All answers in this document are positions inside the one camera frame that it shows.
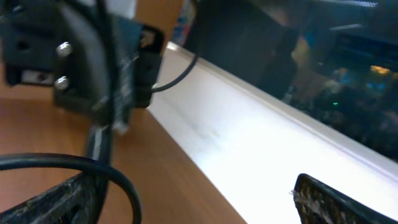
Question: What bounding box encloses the thick black USB cable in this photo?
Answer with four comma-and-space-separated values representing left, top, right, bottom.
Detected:
0, 0, 143, 224

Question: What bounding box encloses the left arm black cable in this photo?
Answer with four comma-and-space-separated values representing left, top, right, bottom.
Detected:
150, 52, 200, 93

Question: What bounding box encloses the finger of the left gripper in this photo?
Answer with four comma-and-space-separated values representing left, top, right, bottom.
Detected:
134, 25, 165, 108

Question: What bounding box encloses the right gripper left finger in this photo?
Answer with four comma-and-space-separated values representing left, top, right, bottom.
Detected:
1, 173, 108, 224

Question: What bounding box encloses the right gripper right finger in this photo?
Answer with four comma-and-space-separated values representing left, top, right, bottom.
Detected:
292, 174, 397, 224

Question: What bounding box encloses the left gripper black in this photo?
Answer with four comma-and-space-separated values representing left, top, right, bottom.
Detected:
1, 0, 143, 124

